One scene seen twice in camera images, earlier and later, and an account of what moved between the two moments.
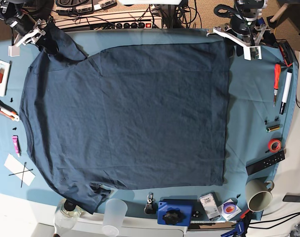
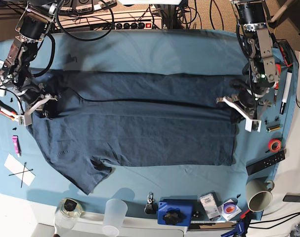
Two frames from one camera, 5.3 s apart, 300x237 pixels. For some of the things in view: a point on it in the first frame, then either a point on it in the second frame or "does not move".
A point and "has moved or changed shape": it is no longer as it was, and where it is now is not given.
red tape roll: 275,145 does not move
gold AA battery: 272,128 does not move
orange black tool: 286,52 does not move
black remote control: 259,165 does not move
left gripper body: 25,28 → 32,96
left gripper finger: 50,46 → 51,109
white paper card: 19,169 does not move
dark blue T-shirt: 128,117 has moved or changed shape
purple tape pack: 229,209 does not move
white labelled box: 210,204 does not move
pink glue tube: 17,145 does not move
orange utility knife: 4,109 does not move
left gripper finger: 50,26 → 49,89
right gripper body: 243,30 → 247,102
